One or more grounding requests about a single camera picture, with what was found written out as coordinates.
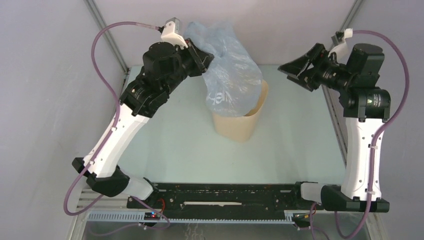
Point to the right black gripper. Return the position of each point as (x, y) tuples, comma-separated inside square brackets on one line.
[(317, 56)]

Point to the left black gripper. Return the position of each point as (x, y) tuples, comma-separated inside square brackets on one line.
[(201, 60)]

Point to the translucent blue trash bag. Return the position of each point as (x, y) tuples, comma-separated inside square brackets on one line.
[(233, 80)]

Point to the beige plastic trash bin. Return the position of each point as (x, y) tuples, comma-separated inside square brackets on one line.
[(240, 129)]

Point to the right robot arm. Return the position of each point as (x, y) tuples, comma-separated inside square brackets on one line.
[(366, 108)]

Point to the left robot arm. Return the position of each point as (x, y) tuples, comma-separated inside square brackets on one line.
[(165, 67)]

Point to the small circuit board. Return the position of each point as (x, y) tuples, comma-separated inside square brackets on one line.
[(151, 216)]

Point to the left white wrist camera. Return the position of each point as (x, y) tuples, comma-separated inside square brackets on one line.
[(170, 33)]

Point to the right aluminium frame post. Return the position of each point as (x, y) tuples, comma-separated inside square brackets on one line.
[(354, 10)]

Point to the aluminium frame post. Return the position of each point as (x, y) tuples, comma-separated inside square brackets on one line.
[(101, 23), (354, 10)]

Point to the left aluminium frame post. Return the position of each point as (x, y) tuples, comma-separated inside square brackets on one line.
[(101, 23)]

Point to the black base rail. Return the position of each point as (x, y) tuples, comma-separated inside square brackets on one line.
[(227, 201)]

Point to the white cable duct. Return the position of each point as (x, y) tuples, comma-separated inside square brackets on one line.
[(288, 217)]

